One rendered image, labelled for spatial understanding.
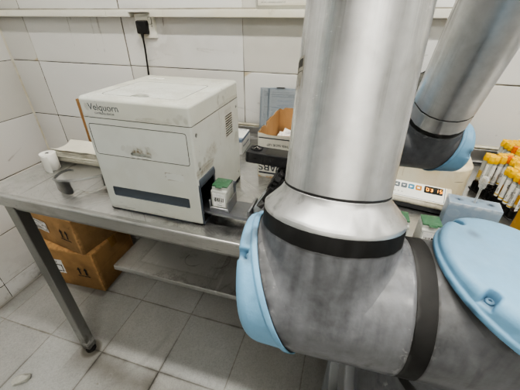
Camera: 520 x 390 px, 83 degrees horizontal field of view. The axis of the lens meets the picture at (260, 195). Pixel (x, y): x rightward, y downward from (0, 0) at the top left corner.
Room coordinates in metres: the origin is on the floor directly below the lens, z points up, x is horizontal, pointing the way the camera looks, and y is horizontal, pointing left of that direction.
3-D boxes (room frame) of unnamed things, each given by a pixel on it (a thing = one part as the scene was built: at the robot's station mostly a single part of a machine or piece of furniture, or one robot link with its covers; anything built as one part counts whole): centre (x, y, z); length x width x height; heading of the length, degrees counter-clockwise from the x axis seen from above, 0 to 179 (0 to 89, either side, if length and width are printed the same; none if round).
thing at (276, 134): (0.95, -0.15, 0.95); 0.29 x 0.25 x 0.15; 163
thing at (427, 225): (0.52, -0.38, 0.91); 0.05 x 0.04 x 0.07; 163
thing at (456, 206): (0.54, -0.47, 0.92); 0.10 x 0.07 x 0.10; 65
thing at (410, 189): (0.79, -0.48, 0.94); 0.30 x 0.24 x 0.12; 154
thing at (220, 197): (0.62, 0.09, 0.95); 0.05 x 0.04 x 0.06; 163
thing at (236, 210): (0.62, 0.11, 0.92); 0.21 x 0.07 x 0.05; 73
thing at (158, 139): (0.75, 0.22, 1.03); 0.31 x 0.27 x 0.30; 73
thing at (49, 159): (0.90, 0.71, 0.90); 0.06 x 0.06 x 0.06; 73
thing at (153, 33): (1.34, 0.45, 1.29); 0.09 x 0.01 x 0.09; 73
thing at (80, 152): (0.98, 0.62, 0.90); 0.25 x 0.11 x 0.05; 73
